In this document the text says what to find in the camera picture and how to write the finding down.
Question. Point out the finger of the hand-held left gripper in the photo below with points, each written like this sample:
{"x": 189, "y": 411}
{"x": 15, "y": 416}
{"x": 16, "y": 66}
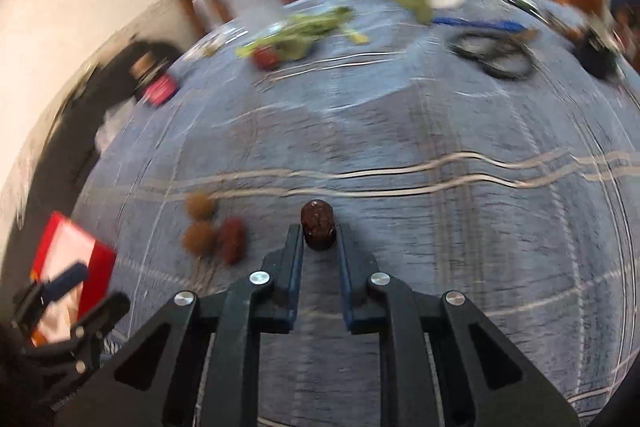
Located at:
{"x": 100, "y": 314}
{"x": 67, "y": 279}

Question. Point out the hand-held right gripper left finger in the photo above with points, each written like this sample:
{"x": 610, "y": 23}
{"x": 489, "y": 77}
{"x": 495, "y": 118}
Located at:
{"x": 297, "y": 257}

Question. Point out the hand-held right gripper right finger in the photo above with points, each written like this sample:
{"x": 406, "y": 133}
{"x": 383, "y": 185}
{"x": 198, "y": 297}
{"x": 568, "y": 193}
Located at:
{"x": 345, "y": 267}

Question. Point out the red and white box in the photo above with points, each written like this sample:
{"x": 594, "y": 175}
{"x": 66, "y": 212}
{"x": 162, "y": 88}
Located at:
{"x": 65, "y": 242}

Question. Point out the dark brown jujube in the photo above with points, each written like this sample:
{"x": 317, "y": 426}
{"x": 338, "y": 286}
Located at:
{"x": 317, "y": 222}

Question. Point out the red jujube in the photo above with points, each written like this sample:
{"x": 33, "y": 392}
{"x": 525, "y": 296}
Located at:
{"x": 265, "y": 57}
{"x": 232, "y": 239}

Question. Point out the small brown round fruit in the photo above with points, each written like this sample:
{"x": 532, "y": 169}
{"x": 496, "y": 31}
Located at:
{"x": 200, "y": 237}
{"x": 201, "y": 205}

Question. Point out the dark cloth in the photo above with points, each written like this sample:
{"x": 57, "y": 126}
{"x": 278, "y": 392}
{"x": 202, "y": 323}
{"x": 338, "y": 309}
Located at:
{"x": 90, "y": 117}

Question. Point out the green vegetable leaves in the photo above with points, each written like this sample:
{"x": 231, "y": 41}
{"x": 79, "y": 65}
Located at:
{"x": 305, "y": 29}

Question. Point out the black scissors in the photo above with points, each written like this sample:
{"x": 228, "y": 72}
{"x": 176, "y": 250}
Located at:
{"x": 492, "y": 52}

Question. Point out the blue pen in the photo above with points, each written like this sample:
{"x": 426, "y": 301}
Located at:
{"x": 480, "y": 24}

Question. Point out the black round pot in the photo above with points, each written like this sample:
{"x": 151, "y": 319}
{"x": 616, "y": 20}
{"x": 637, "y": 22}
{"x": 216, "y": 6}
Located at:
{"x": 597, "y": 54}

